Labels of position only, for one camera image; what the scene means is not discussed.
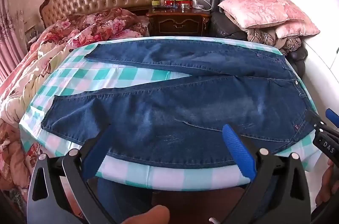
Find dark blue denim jeans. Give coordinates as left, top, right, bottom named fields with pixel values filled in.
left=41, top=40, right=313, bottom=169

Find person left hand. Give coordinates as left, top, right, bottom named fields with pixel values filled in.
left=122, top=205, right=170, bottom=224

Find large pink floral pillow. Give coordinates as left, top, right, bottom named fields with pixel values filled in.
left=218, top=0, right=306, bottom=29

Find plaid beige blanket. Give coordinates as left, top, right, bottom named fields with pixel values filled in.
left=224, top=11, right=302, bottom=56

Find red tin box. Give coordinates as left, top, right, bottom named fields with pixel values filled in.
left=164, top=0, right=192, bottom=8

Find dark wooden nightstand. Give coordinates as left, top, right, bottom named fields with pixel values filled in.
left=147, top=8, right=211, bottom=36

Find person right hand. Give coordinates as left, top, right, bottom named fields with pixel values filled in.
left=315, top=159, right=338, bottom=207

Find pink striped curtain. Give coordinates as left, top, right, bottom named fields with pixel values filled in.
left=0, top=0, right=28, bottom=83

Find yellow lidded jar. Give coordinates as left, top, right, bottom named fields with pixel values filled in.
left=151, top=0, right=160, bottom=7

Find white charger cable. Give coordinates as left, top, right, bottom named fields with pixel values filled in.
left=192, top=0, right=213, bottom=12

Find floral pink quilt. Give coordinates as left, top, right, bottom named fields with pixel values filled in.
left=1, top=8, right=149, bottom=191

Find black leather armchair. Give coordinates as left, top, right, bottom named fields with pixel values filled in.
left=209, top=0, right=308, bottom=77

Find small pink pillow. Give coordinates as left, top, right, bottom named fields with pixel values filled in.
left=275, top=0, right=320, bottom=38

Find teal white checkered sheet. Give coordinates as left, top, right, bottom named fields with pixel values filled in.
left=18, top=35, right=322, bottom=192

